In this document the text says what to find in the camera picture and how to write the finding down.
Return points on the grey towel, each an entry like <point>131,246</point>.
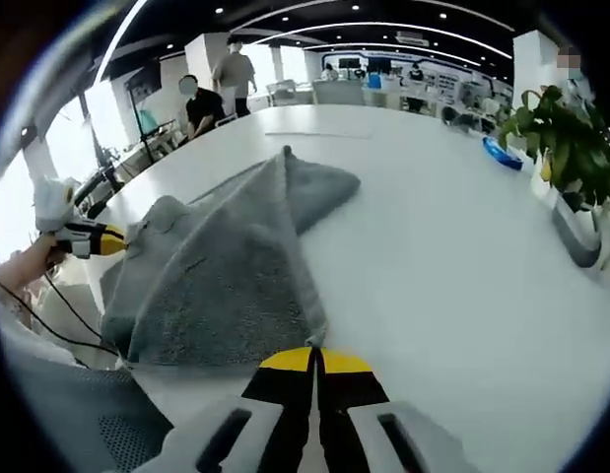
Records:
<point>225,276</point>

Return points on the blue flat object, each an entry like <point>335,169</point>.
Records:
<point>501,154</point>

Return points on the person's left hand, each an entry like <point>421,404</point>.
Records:
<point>31,258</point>

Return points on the person's white clothing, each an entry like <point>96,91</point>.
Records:
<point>28,330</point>

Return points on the black tripod stand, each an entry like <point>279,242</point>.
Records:
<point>143,123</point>

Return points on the grey mesh chair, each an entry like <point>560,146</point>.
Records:
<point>88,424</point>

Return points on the white grey plant pot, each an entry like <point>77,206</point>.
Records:
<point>580,231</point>

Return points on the small dark object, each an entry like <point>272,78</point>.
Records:
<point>462,119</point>

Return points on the green potted plant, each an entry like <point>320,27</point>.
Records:
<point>565,133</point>

